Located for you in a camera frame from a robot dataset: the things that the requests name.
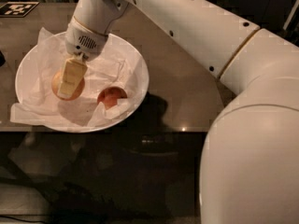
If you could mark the red-yellow apple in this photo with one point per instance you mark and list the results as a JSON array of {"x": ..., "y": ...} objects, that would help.
[{"x": 109, "y": 97}]

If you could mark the white bowl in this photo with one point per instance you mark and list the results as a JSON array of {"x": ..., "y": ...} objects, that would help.
[{"x": 130, "y": 66}]

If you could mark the white crumpled paper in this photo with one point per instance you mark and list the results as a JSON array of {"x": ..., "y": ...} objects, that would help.
[{"x": 102, "y": 69}]

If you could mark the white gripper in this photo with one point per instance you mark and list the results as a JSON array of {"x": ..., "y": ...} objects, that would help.
[{"x": 82, "y": 41}]

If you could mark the black white marker tag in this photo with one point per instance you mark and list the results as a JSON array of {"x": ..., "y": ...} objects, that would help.
[{"x": 16, "y": 9}]

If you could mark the yellow-red apple with sticker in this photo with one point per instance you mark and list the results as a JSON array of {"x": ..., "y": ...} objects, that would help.
[{"x": 55, "y": 85}]

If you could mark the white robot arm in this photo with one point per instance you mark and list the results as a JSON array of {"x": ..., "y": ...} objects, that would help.
[{"x": 249, "y": 171}]

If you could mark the dark object at left edge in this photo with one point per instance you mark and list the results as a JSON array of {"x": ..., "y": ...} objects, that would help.
[{"x": 2, "y": 59}]

